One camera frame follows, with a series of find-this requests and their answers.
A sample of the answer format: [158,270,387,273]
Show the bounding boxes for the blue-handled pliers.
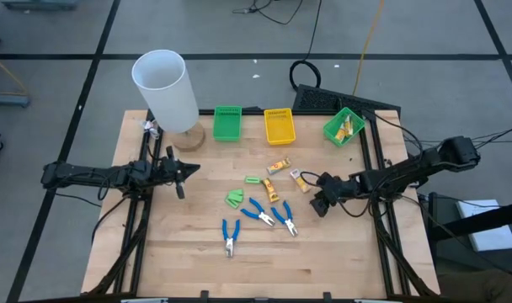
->
[221,218,242,259]
[269,199,300,238]
[239,196,277,228]

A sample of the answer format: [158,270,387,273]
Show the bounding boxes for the thin yellow cable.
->
[0,48,29,97]

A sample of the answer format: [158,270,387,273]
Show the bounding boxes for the yellow plastic basket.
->
[263,107,297,146]

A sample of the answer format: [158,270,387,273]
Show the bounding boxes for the white notebook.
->
[455,198,512,253]

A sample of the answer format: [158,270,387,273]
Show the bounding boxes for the green plastic basket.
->
[211,104,243,143]
[322,106,367,149]

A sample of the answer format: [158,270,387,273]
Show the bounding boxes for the black floor cable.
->
[232,0,300,26]

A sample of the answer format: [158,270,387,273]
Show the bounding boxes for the thick black beam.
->
[427,199,512,244]

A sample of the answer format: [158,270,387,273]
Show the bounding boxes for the grey metal stand base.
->
[2,0,78,11]
[0,92,31,109]

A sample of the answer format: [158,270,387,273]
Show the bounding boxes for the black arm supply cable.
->
[360,109,429,161]

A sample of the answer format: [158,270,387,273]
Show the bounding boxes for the black coiled power cable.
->
[288,0,323,92]

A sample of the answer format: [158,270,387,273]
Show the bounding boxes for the white table lamp wooden base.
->
[131,49,207,153]

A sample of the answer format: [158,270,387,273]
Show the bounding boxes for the black right camera cable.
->
[299,169,325,189]

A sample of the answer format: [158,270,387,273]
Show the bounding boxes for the black perforated floor mat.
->
[292,83,403,117]

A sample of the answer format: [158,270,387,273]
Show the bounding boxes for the black aluminium rig frame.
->
[81,107,441,300]

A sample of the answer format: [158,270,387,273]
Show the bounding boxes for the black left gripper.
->
[154,146,201,200]

